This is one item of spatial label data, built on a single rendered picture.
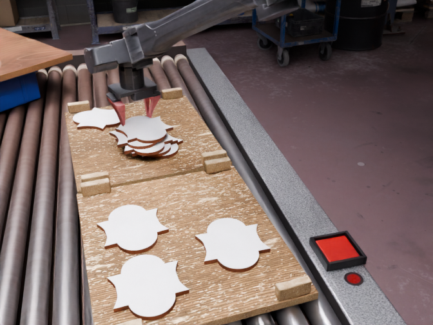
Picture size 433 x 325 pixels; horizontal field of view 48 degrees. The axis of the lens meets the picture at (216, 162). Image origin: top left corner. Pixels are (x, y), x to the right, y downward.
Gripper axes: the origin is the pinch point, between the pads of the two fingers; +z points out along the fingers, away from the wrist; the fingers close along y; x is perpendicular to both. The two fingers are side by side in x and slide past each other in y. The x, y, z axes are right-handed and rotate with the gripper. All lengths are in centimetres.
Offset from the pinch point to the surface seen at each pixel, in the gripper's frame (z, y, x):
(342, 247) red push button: 4, -14, 58
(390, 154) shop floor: 99, -184, -56
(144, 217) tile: 3.2, 13.4, 32.7
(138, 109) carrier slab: 5.0, -7.0, -14.4
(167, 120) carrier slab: 4.8, -10.6, -3.7
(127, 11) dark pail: 79, -151, -369
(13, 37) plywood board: -4, 13, -68
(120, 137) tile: 1.0, 6.1, 4.6
